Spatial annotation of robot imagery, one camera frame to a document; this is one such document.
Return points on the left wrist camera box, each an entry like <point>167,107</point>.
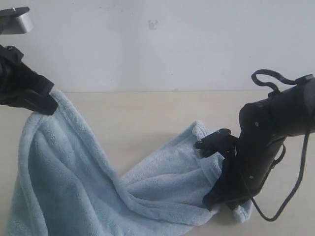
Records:
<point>15,21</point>

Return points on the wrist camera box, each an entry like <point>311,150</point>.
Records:
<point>15,21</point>
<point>220,141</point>

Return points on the light blue fluffy towel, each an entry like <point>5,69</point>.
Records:
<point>66,186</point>

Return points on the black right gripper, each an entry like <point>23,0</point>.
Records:
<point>245,168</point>

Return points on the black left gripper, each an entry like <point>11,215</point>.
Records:
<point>15,76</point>

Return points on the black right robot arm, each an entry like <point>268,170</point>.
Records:
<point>286,114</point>

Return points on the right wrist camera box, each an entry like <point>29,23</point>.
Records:
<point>220,141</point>

